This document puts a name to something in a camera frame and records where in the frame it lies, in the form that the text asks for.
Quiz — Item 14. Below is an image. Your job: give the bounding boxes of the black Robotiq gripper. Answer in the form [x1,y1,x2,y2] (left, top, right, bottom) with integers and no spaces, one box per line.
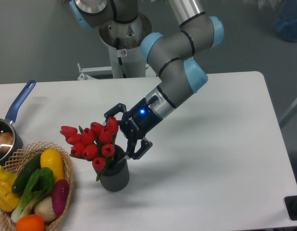
[103,98,163,160]

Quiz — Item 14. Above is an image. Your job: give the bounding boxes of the red tulip bouquet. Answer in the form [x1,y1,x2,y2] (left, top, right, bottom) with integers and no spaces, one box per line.
[60,116,119,181]

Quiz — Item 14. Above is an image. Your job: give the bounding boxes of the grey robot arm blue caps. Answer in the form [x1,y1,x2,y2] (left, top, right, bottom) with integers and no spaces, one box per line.
[69,0,224,159]

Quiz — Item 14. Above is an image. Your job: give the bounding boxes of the dark grey ribbed vase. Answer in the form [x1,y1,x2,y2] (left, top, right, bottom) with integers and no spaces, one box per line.
[100,145,129,192]

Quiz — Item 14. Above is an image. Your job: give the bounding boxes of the yellow squash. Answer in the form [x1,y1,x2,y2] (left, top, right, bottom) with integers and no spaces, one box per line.
[40,149,65,183]

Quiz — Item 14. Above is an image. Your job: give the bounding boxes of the purple eggplant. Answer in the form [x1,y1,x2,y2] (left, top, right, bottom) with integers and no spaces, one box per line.
[52,179,69,216]

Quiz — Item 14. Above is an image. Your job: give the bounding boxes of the green cucumber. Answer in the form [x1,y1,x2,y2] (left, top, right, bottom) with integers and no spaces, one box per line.
[12,153,41,193]

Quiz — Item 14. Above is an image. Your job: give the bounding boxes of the green bok choy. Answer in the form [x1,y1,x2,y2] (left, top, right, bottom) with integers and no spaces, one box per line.
[11,167,54,223]

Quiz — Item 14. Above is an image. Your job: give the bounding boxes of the beige garlic bulb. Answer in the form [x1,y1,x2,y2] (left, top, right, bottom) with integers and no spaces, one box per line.
[34,196,58,222]

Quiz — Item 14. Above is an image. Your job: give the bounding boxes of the bread roll in saucepan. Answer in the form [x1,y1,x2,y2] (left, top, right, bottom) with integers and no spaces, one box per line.
[0,132,13,153]

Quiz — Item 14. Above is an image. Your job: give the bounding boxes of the orange fruit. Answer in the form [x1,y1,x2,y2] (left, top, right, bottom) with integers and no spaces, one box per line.
[15,214,45,231]

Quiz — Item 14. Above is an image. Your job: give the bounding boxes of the yellow bell pepper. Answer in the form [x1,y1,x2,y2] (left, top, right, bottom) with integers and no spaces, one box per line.
[0,165,21,212]

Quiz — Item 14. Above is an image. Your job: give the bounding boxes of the woven wicker basket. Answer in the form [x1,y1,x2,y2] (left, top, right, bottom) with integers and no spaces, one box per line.
[2,141,73,231]

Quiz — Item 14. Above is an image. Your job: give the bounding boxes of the black device at table edge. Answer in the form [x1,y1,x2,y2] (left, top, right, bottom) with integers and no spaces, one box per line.
[284,195,297,220]

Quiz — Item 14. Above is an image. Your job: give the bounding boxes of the blue bag on floor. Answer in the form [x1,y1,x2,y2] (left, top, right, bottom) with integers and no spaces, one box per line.
[274,0,297,42]

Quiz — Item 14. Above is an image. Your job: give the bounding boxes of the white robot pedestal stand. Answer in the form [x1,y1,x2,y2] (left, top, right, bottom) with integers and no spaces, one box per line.
[78,13,152,80]

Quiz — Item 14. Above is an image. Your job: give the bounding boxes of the saucepan with blue handle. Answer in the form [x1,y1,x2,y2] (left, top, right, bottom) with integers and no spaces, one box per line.
[0,80,36,166]

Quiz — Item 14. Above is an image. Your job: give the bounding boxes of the white frame at right edge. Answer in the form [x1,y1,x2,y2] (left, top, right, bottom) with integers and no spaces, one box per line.
[279,97,297,129]

